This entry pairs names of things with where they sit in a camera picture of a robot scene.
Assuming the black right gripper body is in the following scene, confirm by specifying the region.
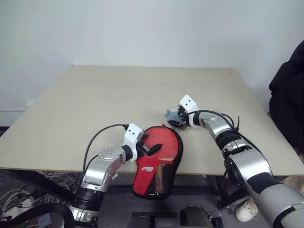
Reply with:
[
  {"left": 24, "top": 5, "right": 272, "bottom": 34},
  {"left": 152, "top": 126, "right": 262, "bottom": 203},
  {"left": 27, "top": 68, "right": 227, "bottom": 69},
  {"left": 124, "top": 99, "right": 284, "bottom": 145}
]
[{"left": 178, "top": 106, "right": 191, "bottom": 130}]

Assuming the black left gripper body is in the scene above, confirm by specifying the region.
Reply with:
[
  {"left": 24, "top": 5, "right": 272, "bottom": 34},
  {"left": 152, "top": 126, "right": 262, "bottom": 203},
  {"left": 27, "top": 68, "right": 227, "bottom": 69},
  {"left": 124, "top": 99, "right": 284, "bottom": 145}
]
[{"left": 137, "top": 133, "right": 153, "bottom": 156}]

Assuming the red table tennis paddle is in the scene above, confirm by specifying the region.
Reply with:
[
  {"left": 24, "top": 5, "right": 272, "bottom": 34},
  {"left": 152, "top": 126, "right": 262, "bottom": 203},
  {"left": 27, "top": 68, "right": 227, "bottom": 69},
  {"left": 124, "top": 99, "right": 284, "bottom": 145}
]
[{"left": 142, "top": 127, "right": 180, "bottom": 164}]

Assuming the red black paddle case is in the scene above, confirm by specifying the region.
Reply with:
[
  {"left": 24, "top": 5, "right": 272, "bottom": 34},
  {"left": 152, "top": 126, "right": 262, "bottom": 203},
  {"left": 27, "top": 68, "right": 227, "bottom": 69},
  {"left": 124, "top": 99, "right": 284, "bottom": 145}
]
[{"left": 131, "top": 123, "right": 184, "bottom": 200}]

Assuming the dark rounded shape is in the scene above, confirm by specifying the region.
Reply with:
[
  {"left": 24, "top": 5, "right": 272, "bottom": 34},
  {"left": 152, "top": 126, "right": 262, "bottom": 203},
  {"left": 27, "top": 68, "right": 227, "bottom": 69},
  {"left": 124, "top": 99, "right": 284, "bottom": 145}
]
[{"left": 179, "top": 206, "right": 223, "bottom": 228}]

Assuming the white sneaker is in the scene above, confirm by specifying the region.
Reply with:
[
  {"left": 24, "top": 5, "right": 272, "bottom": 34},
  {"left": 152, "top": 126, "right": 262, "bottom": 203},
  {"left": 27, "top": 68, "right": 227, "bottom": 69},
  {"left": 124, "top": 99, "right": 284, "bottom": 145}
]
[{"left": 235, "top": 196, "right": 259, "bottom": 223}]

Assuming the person in black coat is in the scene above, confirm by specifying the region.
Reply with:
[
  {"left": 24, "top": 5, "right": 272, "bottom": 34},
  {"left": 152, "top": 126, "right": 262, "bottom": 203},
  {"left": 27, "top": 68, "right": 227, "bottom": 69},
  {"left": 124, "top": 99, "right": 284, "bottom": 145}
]
[{"left": 268, "top": 38, "right": 304, "bottom": 155}]

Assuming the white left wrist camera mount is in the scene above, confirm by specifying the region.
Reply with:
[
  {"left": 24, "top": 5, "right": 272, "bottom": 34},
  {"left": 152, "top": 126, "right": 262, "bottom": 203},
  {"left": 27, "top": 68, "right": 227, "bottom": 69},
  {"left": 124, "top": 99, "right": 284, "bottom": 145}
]
[{"left": 123, "top": 123, "right": 145, "bottom": 162}]

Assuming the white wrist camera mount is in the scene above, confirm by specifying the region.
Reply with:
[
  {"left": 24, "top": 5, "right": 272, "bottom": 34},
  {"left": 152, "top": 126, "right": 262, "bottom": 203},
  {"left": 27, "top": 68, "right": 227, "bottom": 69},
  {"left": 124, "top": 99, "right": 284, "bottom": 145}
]
[
  {"left": 123, "top": 123, "right": 145, "bottom": 162},
  {"left": 179, "top": 95, "right": 199, "bottom": 113}
]

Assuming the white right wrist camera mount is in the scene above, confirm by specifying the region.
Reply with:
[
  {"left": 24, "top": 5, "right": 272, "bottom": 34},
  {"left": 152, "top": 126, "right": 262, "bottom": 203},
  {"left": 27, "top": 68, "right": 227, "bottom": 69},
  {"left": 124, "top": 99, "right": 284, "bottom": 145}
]
[{"left": 179, "top": 95, "right": 199, "bottom": 113}]

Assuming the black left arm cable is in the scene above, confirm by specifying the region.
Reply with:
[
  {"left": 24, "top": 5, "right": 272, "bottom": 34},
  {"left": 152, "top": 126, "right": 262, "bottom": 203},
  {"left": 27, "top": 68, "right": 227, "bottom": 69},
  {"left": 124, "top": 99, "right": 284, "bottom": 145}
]
[{"left": 82, "top": 123, "right": 129, "bottom": 174}]

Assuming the black metal table frame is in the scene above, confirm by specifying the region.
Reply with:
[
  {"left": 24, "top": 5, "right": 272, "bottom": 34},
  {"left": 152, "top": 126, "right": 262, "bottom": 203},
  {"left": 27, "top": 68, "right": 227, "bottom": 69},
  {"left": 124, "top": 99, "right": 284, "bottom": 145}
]
[{"left": 9, "top": 169, "right": 240, "bottom": 210}]

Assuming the white wall skirting board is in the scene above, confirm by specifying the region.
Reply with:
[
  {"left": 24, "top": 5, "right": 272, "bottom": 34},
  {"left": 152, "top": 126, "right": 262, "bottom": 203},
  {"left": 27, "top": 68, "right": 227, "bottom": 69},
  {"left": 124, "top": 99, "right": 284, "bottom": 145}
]
[{"left": 0, "top": 108, "right": 29, "bottom": 126}]

